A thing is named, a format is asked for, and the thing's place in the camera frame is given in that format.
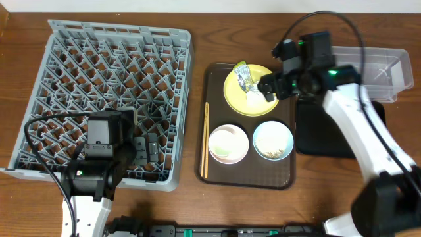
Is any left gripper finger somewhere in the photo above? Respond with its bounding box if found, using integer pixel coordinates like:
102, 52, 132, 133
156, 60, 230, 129
134, 136, 147, 166
147, 133, 159, 163

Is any white tissue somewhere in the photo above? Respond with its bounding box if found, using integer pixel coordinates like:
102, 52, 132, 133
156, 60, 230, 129
246, 90, 266, 107

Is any green snack wrapper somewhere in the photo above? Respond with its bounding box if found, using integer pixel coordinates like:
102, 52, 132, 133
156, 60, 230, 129
233, 61, 259, 93

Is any light blue bowl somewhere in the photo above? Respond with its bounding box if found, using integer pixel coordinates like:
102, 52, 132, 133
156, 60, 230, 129
252, 121, 294, 161

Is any pale green cup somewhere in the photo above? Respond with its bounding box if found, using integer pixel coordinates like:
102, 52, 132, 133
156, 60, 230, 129
209, 130, 234, 157

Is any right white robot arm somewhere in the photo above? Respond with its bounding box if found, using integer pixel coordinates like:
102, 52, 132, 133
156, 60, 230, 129
257, 58, 420, 236

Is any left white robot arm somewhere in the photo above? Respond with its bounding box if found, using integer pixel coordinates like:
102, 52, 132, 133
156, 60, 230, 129
61, 107, 157, 236

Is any black waste tray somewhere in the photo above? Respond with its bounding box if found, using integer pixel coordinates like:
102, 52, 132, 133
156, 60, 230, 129
295, 97, 386, 159

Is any grey plastic dishwasher rack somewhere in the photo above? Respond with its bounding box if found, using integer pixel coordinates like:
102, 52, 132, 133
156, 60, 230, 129
2, 20, 194, 192

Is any clear plastic waste bin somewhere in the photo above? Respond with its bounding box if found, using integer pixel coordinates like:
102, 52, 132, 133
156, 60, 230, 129
330, 45, 414, 103

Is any yellow round plate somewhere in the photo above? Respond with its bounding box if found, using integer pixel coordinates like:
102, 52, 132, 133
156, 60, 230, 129
223, 64, 278, 117

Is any leftover rice food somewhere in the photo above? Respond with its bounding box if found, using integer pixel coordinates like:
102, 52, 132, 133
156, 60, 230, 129
255, 138, 287, 159

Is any left wooden chopstick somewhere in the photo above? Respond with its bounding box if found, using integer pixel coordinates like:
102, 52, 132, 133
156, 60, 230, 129
200, 102, 209, 177

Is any dark brown serving tray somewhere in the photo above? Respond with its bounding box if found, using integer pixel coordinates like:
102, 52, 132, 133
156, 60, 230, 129
195, 63, 296, 190

